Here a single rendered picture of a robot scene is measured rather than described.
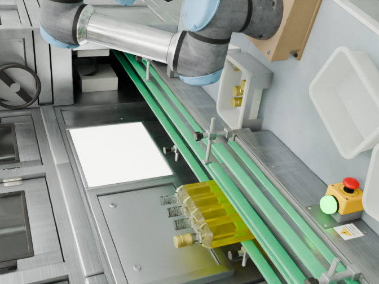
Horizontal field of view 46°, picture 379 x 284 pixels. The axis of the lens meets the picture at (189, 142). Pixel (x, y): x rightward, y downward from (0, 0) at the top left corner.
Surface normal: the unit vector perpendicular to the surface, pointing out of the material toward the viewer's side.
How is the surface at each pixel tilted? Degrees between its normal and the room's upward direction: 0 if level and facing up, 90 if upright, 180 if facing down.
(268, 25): 73
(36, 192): 90
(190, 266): 90
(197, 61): 54
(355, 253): 90
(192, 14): 12
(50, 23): 49
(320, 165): 0
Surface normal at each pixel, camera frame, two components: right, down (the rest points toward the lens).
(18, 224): 0.11, -0.85
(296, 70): -0.92, 0.11
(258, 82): 0.37, 0.52
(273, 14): 0.14, 0.40
